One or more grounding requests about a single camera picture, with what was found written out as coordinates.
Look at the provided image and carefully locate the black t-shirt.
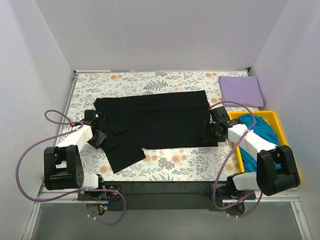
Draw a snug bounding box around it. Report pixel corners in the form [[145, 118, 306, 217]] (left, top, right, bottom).
[[94, 90, 218, 173]]

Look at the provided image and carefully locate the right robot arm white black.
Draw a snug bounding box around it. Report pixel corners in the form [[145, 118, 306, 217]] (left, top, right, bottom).
[[203, 106, 301, 199]]

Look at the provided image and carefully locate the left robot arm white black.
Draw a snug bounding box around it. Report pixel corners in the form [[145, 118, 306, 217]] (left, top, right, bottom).
[[44, 109, 107, 200]]

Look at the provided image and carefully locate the floral patterned table mat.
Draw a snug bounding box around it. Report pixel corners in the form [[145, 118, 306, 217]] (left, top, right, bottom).
[[65, 70, 248, 181]]

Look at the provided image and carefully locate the teal t-shirt in bin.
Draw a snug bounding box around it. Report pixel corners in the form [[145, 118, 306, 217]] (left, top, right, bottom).
[[238, 114, 280, 173]]

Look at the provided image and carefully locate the folded purple t-shirt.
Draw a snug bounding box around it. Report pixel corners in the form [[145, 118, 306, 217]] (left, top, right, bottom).
[[219, 76, 264, 108]]

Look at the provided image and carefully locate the yellow plastic bin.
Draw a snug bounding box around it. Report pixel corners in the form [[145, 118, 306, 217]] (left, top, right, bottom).
[[228, 110, 288, 173]]

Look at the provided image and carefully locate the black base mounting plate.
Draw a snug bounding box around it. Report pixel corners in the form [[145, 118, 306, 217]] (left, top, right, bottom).
[[77, 181, 249, 211]]

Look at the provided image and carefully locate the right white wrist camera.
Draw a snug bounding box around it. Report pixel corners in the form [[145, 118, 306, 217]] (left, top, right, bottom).
[[209, 106, 228, 123]]

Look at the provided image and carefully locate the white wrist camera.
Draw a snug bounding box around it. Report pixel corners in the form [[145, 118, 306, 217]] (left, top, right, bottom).
[[209, 106, 228, 123], [82, 109, 99, 125]]

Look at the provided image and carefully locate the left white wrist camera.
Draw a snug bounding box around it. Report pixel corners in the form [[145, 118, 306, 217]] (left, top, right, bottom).
[[82, 109, 99, 125]]

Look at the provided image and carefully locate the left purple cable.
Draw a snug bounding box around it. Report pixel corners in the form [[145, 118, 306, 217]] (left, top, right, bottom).
[[15, 109, 127, 226]]

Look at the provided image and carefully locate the purple cable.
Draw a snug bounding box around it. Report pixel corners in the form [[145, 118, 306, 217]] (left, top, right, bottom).
[[15, 109, 127, 226], [207, 100, 263, 219]]

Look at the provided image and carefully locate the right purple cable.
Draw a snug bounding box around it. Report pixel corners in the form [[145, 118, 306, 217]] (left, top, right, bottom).
[[207, 100, 263, 219]]

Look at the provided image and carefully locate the aluminium frame rail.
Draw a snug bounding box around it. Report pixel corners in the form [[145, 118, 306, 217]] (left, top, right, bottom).
[[36, 181, 301, 205]]

